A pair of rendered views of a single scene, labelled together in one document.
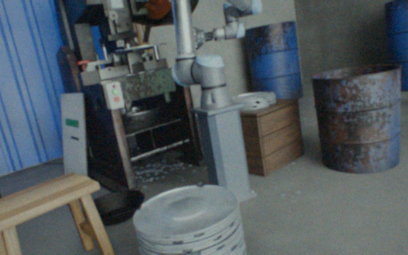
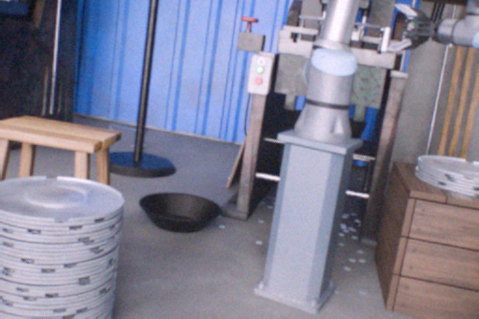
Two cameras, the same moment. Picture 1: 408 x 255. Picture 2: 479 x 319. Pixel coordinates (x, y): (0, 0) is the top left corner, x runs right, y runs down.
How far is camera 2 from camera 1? 1.04 m
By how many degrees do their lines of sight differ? 47
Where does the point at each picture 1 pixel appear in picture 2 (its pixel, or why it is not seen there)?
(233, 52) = not seen: outside the picture
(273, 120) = (453, 223)
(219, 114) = (297, 146)
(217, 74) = (325, 83)
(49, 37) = not seen: outside the picture
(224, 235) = (17, 235)
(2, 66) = (265, 9)
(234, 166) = (295, 242)
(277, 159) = (433, 300)
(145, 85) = not seen: hidden behind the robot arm
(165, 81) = (365, 88)
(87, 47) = (312, 7)
